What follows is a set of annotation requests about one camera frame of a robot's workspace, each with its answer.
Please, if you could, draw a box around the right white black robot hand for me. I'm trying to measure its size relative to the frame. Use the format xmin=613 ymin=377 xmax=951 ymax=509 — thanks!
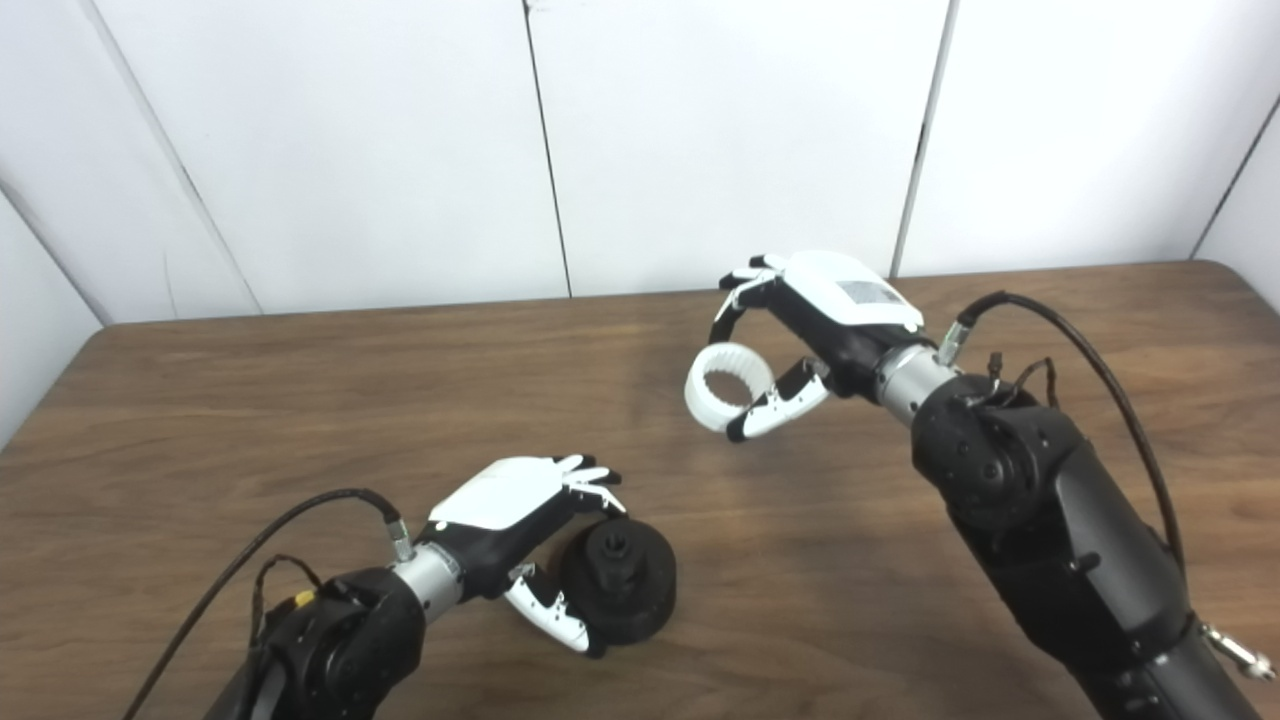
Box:
xmin=707 ymin=249 xmax=927 ymax=444

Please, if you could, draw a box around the thin black wire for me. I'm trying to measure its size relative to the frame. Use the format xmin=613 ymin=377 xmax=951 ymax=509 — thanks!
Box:
xmin=984 ymin=351 xmax=1057 ymax=407

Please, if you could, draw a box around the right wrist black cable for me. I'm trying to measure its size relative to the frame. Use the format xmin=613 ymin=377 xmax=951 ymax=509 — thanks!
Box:
xmin=936 ymin=290 xmax=1189 ymax=578

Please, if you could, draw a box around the white toothed ring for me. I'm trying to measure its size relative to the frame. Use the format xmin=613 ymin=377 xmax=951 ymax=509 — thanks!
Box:
xmin=683 ymin=341 xmax=777 ymax=434

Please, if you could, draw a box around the thin wire with yellow tag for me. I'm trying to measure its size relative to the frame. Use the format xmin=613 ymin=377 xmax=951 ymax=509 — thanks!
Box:
xmin=249 ymin=556 xmax=325 ymax=646

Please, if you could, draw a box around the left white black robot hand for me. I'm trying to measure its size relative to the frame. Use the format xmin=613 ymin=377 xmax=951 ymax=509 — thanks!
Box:
xmin=418 ymin=454 xmax=628 ymax=657

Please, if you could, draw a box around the round black part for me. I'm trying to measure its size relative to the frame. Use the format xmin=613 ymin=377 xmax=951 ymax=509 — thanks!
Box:
xmin=557 ymin=517 xmax=679 ymax=647

